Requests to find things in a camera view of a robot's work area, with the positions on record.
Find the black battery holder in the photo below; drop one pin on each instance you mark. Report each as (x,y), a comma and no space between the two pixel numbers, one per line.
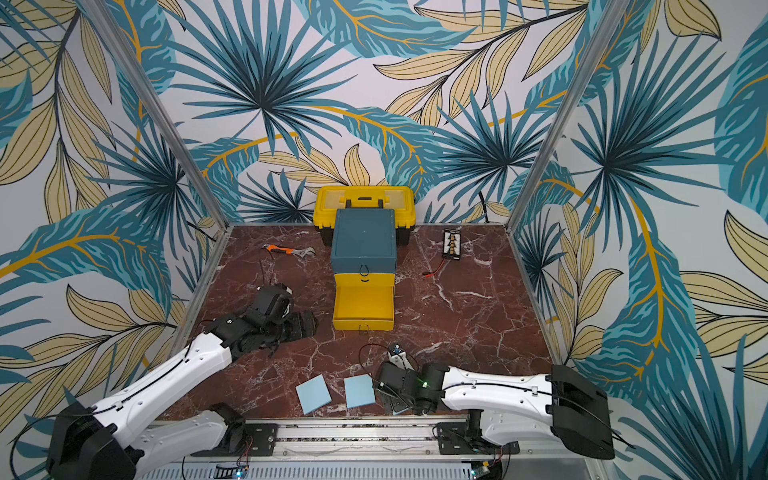
(451,249)

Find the yellow black toolbox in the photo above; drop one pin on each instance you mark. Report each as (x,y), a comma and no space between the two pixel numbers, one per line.
(330,199)

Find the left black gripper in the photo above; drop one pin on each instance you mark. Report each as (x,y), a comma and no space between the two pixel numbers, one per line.
(298,330)

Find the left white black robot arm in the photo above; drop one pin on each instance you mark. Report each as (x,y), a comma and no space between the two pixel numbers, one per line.
(114,438)

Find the orange adjustable wrench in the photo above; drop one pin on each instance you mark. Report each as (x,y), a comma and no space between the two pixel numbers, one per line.
(296,252)

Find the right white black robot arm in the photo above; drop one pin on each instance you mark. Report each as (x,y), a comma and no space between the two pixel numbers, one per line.
(503,411)

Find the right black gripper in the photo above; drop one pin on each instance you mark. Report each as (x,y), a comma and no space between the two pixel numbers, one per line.
(387,384)

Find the teal yellow drawer cabinet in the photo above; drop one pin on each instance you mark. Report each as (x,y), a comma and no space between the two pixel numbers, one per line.
(364,259)

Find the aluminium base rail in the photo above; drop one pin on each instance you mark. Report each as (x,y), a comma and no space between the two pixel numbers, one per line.
(380,448)

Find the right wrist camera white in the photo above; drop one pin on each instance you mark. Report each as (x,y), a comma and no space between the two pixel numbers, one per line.
(399,357)

